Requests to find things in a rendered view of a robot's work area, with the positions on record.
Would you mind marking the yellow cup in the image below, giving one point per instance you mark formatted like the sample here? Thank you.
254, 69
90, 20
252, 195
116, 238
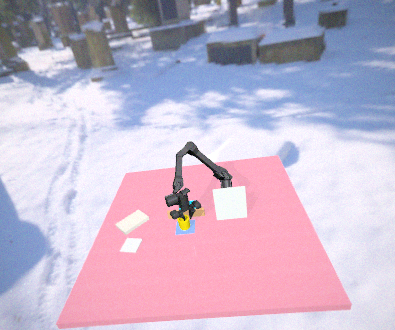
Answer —
184, 225

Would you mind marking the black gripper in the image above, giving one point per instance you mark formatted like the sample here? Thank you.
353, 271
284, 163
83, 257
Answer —
185, 207

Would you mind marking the tan flat strip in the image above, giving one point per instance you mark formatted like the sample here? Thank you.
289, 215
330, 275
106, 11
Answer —
198, 212

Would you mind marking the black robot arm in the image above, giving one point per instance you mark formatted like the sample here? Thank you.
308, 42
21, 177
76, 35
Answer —
219, 173

